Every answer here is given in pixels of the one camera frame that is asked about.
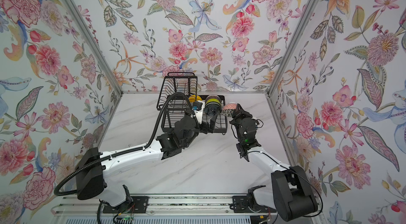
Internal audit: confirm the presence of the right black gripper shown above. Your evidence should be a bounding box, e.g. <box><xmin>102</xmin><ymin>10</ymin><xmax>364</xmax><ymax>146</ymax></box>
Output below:
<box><xmin>231</xmin><ymin>104</ymin><xmax>255</xmax><ymax>145</ymax></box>

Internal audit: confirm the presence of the yellow plastic bowl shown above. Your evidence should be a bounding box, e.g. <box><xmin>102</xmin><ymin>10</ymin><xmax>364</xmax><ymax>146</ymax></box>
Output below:
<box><xmin>188</xmin><ymin>95</ymin><xmax>202</xmax><ymax>103</ymax></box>

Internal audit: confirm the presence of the black wire dish rack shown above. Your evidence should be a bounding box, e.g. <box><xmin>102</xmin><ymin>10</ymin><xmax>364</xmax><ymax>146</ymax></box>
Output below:
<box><xmin>156</xmin><ymin>72</ymin><xmax>228</xmax><ymax>135</ymax></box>

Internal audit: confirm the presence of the dark blue patterned bowl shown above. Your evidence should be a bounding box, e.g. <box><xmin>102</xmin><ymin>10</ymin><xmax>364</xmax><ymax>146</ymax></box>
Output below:
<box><xmin>204</xmin><ymin>102</ymin><xmax>222</xmax><ymax>117</ymax></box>

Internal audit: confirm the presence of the lime green plastic bowl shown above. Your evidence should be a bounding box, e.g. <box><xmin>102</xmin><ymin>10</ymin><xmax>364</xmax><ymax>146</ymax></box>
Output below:
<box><xmin>205</xmin><ymin>99</ymin><xmax>221</xmax><ymax>105</ymax></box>

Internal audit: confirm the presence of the pink striped ceramic bowl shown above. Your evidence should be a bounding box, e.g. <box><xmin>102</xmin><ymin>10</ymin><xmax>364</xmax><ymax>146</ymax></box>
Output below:
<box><xmin>206</xmin><ymin>95</ymin><xmax>221</xmax><ymax>100</ymax></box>

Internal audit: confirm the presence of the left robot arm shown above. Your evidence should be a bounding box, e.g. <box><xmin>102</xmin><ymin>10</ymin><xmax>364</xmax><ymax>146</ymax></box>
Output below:
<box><xmin>53</xmin><ymin>92</ymin><xmax>216</xmax><ymax>207</ymax></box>

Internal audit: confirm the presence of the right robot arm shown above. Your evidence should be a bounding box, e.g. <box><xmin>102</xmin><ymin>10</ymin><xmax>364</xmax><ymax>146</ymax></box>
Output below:
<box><xmin>230</xmin><ymin>104</ymin><xmax>323</xmax><ymax>222</ymax></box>

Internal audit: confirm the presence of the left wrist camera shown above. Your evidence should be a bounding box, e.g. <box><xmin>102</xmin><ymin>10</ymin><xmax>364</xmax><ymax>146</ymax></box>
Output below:
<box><xmin>192</xmin><ymin>100</ymin><xmax>205</xmax><ymax>124</ymax></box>

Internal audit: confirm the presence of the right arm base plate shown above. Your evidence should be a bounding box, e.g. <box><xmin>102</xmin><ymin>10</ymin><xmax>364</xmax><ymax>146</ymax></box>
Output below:
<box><xmin>229</xmin><ymin>195</ymin><xmax>277</xmax><ymax>214</ymax></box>

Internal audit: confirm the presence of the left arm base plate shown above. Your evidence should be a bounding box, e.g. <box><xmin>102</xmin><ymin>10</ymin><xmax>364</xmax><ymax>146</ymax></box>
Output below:
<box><xmin>103</xmin><ymin>196</ymin><xmax>149</xmax><ymax>214</ymax></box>

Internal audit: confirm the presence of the aluminium mounting rail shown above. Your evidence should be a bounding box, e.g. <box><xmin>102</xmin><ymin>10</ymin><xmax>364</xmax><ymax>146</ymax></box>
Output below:
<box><xmin>52</xmin><ymin>193</ymin><xmax>324</xmax><ymax>217</ymax></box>

